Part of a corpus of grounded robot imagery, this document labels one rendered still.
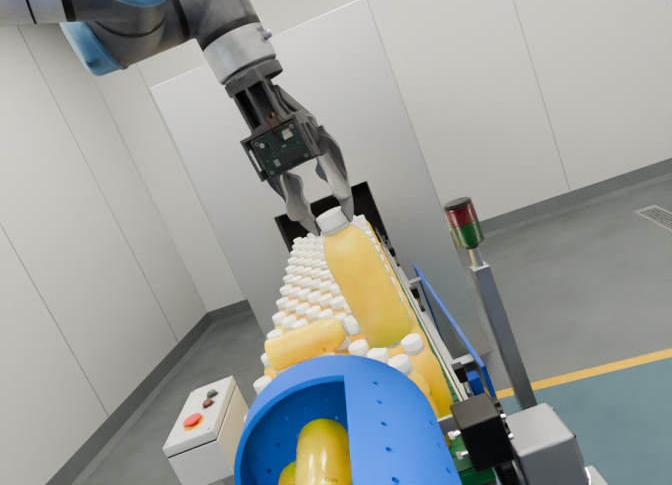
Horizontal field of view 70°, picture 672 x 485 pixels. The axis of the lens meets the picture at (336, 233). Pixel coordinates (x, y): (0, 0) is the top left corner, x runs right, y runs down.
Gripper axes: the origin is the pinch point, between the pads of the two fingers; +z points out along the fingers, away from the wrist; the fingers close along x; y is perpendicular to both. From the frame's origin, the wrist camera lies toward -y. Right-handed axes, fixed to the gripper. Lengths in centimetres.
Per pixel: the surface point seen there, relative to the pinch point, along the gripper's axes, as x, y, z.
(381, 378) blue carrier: -2.3, 6.5, 20.4
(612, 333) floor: 60, -178, 154
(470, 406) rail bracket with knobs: 3.6, -10.3, 41.3
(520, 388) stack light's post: 11, -43, 66
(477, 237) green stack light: 16, -44, 27
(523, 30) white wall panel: 126, -408, 4
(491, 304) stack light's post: 13, -44, 43
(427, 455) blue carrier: 2.1, 18.7, 23.1
